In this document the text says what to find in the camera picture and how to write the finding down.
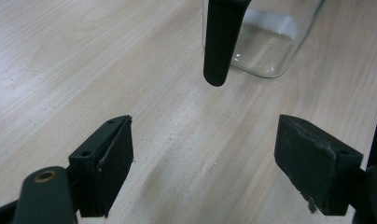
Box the glass jar with black lid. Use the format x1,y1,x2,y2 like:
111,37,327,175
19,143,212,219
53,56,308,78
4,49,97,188
202,0,327,88

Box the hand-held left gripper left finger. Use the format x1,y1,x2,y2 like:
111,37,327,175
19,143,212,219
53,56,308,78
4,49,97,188
67,114,135,218

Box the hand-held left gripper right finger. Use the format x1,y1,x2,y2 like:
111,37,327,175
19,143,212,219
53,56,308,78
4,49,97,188
273,114,364,217

